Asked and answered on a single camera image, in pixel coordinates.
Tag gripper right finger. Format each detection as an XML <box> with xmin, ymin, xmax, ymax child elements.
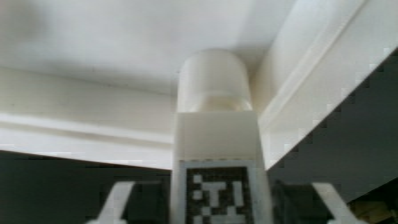
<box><xmin>312</xmin><ymin>183</ymin><xmax>368</xmax><ymax>224</ymax></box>

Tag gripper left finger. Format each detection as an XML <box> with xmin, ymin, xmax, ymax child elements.
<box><xmin>85</xmin><ymin>181</ymin><xmax>135</xmax><ymax>224</ymax></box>

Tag white leg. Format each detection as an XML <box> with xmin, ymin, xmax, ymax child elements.
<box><xmin>170</xmin><ymin>49</ymin><xmax>273</xmax><ymax>224</ymax></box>

